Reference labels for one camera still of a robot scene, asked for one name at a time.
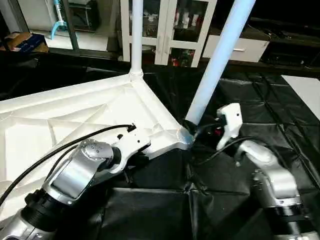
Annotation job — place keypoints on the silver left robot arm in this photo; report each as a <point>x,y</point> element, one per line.
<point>70,180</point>

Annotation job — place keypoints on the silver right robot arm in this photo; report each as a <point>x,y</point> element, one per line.
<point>270,175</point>

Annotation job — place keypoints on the white flat board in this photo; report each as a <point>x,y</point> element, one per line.
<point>302,92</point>

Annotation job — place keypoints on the white plastic table top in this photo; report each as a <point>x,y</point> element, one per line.
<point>60,120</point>

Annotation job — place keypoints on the white glass door cabinet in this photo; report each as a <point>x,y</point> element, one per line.
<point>170,27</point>

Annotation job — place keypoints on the black work mat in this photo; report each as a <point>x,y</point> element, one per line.
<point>160,210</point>

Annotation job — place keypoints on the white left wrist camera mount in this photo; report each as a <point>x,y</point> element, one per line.
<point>131,142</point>

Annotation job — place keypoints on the brown cardboard box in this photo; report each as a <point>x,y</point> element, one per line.
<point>25,42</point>

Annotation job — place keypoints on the grey vertical metal pole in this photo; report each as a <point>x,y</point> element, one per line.
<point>71,25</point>

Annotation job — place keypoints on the light blue plastic object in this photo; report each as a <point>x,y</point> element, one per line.
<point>59,22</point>

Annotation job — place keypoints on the white drawer unit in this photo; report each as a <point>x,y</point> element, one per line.
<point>250,49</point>

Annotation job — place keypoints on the white plastic table leg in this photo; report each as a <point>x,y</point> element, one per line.
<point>136,37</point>
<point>220,60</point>

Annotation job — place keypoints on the dark low media cabinet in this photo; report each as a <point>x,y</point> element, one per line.
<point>295,47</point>

